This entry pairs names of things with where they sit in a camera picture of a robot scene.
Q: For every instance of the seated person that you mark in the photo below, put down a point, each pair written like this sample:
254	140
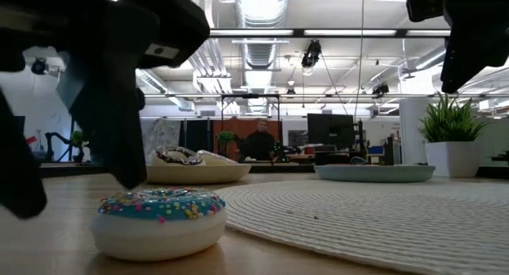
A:
260	146

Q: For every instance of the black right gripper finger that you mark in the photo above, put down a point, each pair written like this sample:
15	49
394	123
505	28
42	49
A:
457	64
493	52

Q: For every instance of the beige round plate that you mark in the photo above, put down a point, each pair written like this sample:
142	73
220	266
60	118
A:
199	174

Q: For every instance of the small background potted plant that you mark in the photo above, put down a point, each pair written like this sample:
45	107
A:
226	137
77	139

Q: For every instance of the white round woven placemat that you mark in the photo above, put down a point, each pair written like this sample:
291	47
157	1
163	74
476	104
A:
378	223

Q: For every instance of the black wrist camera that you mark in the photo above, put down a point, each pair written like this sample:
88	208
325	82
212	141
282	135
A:
425	5
179	20

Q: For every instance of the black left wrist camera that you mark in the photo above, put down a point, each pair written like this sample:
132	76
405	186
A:
179	20

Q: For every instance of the red cup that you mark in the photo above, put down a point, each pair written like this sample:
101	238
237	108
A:
309	150

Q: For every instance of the black overhead light bar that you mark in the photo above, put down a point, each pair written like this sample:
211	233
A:
401	32

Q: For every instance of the blue-green round plate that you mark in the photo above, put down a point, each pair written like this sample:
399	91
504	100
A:
374	174

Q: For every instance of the orange partition wall panel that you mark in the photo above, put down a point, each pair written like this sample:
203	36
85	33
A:
240	127

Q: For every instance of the black ceiling spotlight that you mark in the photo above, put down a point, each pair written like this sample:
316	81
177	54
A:
39	66
380	88
311	54

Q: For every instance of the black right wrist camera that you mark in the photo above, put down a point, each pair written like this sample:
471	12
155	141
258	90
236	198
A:
425	5

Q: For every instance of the blue box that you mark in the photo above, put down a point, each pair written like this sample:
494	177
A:
375	150

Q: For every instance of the chocolate frosted donut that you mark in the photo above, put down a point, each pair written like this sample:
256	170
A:
177	156

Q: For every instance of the black background robot arm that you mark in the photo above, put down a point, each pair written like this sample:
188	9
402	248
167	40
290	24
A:
53	142

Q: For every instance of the green plant in white pot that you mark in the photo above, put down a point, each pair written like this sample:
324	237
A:
453	156

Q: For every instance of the black computer monitor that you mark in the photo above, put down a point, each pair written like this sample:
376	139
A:
330	132

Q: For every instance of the blue sprinkled donut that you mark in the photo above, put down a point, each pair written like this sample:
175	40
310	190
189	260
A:
159	235

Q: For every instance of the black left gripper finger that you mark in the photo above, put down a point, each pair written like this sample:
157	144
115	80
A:
111	140
20	179

